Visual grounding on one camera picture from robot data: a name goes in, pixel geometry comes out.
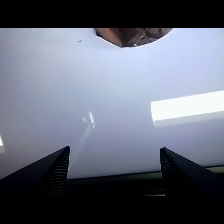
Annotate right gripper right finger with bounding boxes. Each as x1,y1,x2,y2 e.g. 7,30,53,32
159,146,224,197

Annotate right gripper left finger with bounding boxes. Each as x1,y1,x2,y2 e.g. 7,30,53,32
0,145,71,197

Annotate grey garment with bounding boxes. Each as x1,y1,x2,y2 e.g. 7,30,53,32
93,27,174,49

